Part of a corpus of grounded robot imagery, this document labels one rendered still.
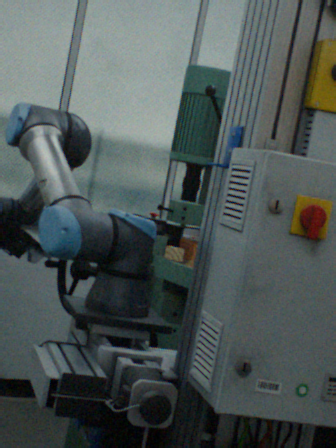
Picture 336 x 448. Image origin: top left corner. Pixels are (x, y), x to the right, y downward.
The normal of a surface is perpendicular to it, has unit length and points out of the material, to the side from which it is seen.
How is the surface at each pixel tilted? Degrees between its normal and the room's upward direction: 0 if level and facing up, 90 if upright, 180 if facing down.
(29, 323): 90
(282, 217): 90
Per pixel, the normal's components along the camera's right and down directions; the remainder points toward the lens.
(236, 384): 0.28, 0.11
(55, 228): -0.80, -0.04
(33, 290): 0.48, 0.15
